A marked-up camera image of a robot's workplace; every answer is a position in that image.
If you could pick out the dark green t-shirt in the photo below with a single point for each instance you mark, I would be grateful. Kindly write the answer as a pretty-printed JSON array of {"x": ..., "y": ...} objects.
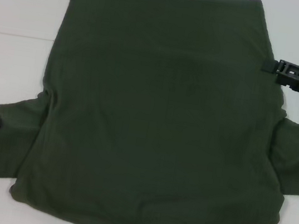
[{"x": 161, "y": 105}]

